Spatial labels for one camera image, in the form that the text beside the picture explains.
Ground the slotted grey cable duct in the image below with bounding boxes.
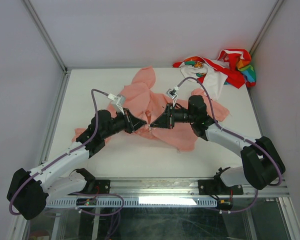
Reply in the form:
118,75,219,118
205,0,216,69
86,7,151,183
46,196,218,208

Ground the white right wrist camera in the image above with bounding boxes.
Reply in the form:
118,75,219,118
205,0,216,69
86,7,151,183
165,85,179,106

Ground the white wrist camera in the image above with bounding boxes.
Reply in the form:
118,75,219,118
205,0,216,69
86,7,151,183
165,85,179,106
107,93,126,113

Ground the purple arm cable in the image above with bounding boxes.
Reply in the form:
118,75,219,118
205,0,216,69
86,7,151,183
176,76,284,215
9,89,126,240

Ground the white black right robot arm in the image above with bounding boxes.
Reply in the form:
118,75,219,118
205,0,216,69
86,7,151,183
150,95,286,194

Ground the pink zip-up hooded jacket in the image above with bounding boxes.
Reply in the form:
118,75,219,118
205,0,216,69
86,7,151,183
72,67,230,156

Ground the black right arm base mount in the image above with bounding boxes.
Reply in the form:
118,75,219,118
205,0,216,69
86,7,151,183
197,167,244,196

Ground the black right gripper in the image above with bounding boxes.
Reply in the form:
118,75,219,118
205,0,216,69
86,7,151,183
150,102,196,130

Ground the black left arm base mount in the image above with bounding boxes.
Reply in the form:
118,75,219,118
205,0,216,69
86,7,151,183
75,168,111,195

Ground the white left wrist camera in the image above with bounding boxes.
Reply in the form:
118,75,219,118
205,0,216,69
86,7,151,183
107,93,126,113

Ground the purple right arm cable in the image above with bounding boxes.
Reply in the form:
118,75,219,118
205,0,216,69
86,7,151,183
176,76,284,215

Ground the white red colourful garment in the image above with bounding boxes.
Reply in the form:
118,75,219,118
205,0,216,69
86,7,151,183
172,48,257,101

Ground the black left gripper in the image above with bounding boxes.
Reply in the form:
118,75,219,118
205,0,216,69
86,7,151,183
101,108,147,140

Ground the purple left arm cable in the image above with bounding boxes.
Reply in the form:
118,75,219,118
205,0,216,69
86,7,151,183
9,89,126,240

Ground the aluminium enclosure frame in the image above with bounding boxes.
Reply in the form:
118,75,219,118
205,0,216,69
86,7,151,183
7,0,300,240

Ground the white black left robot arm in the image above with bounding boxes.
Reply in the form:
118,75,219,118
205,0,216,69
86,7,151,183
7,108,147,220

